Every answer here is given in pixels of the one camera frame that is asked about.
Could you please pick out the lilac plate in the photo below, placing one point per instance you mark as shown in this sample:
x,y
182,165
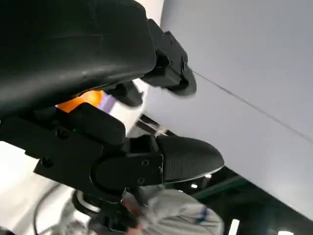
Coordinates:
x,y
107,104

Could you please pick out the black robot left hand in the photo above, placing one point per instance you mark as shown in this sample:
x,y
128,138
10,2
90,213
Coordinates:
x,y
61,44

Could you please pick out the orange toy bread roll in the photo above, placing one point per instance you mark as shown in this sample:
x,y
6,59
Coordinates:
x,y
90,98

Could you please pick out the person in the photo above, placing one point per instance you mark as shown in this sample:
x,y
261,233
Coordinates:
x,y
181,213

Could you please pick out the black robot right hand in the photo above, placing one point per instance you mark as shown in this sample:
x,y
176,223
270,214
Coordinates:
x,y
115,218

